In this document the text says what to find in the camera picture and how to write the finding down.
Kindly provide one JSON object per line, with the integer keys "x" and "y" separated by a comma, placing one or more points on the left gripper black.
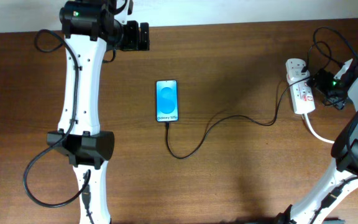
{"x": 134, "y": 42}

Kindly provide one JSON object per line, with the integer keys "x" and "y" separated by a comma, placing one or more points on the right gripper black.
{"x": 323, "y": 83}

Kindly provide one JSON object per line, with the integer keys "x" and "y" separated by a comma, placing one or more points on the blue Samsung Galaxy smartphone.
{"x": 166, "y": 101}

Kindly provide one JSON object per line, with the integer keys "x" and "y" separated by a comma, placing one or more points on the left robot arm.
{"x": 90, "y": 29}

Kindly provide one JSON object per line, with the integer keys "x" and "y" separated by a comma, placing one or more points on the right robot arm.
{"x": 339, "y": 180}

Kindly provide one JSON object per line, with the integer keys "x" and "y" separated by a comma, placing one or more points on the white power strip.
{"x": 301, "y": 94}

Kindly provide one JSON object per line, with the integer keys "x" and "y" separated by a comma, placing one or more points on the white USB wall charger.
{"x": 295, "y": 75}

